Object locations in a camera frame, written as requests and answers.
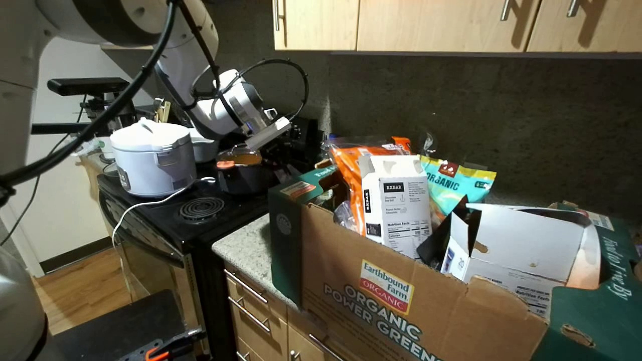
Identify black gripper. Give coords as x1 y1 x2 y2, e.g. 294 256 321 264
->
268 118 325 172

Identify black camera on stand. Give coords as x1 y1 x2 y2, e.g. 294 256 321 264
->
29 77 134 137

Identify green organic greens cardboard box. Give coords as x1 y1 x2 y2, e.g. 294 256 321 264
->
268 162 642 361

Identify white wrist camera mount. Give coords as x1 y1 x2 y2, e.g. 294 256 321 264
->
244 116 294 153

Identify black kitchen stove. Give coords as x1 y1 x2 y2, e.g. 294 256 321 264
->
97 169 278 361

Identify white carton with dark label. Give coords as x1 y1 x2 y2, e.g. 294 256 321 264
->
357 150 435 262

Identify white snack bar box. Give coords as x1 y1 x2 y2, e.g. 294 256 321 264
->
439 199 595 325

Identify black robot cart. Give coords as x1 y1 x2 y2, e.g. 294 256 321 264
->
38 289 211 361

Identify dark pot with brown contents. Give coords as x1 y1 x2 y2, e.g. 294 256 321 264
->
216 149 278 196

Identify black clamp orange tip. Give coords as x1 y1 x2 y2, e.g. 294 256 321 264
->
141 325 208 361

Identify grey lidded pot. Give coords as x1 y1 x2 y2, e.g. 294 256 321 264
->
189 128 225 164

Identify orange carrot bag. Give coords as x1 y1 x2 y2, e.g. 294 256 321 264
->
329 135 414 236

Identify white rice cooker cord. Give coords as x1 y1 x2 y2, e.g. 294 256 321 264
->
108 174 218 251

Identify white rice cooker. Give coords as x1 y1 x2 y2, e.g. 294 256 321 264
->
107 116 201 200

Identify wood drawer cabinet silver handles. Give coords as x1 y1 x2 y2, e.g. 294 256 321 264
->
222 264 351 361

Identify teal organic snack bag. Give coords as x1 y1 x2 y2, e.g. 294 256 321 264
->
420 154 500 226

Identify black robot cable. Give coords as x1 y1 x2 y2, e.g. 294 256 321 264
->
0 0 181 190

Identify light wood wall cabinets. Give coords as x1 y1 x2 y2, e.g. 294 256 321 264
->
271 0 642 56

